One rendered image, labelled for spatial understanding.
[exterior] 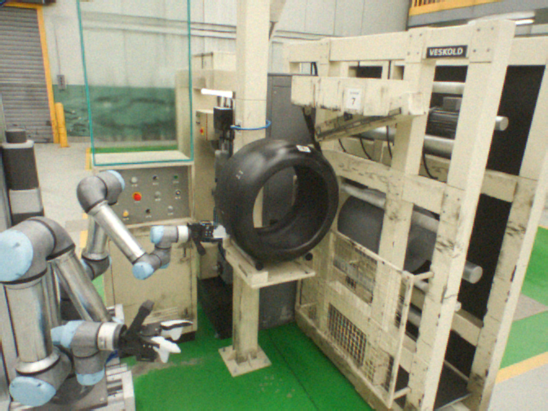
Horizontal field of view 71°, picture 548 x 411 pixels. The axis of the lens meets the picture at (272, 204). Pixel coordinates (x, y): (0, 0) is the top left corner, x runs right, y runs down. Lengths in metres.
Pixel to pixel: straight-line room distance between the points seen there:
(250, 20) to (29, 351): 1.62
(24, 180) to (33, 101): 9.57
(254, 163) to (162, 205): 0.91
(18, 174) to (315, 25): 11.63
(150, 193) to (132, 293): 0.63
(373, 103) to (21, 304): 1.39
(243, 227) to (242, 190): 0.17
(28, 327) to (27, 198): 0.45
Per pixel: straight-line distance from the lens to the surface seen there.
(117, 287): 2.56
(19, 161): 1.51
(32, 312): 1.28
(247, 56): 2.05
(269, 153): 1.72
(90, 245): 1.96
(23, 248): 1.17
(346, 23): 13.26
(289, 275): 2.04
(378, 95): 1.70
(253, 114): 2.08
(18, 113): 11.16
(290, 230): 2.17
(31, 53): 11.03
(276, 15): 2.53
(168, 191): 2.44
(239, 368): 2.68
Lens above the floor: 1.77
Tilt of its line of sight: 18 degrees down
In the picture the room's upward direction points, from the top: 3 degrees clockwise
